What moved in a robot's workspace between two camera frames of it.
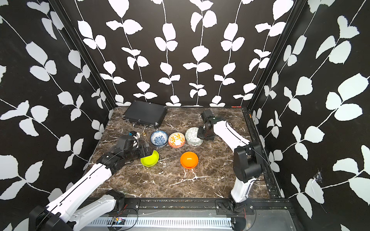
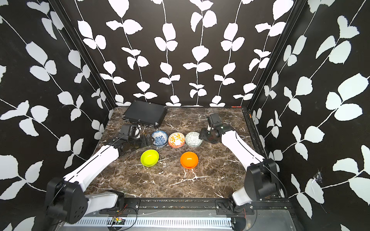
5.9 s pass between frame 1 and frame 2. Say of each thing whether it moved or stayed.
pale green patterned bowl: moved
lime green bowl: stayed
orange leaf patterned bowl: stayed
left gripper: moved
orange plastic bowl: stayed
